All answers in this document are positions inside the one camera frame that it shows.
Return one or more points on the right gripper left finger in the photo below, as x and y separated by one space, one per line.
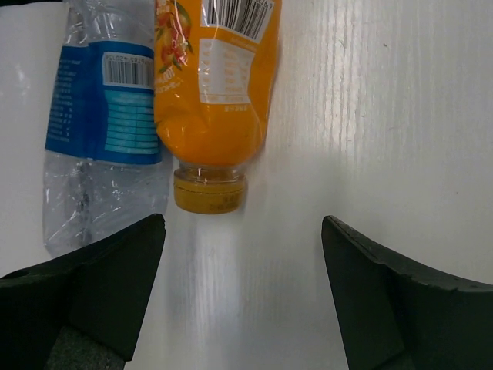
85 309

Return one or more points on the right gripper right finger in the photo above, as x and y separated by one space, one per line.
396 313

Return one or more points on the crushed bottle blue label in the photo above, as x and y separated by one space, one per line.
105 167

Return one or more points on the small orange juice bottle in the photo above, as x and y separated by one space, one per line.
215 65

